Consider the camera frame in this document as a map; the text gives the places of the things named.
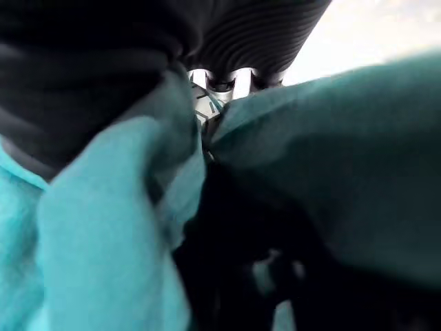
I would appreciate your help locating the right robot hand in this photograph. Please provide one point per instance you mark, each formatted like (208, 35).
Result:
(103, 51)

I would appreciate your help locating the teal cloth garment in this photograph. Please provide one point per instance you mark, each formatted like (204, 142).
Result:
(310, 155)

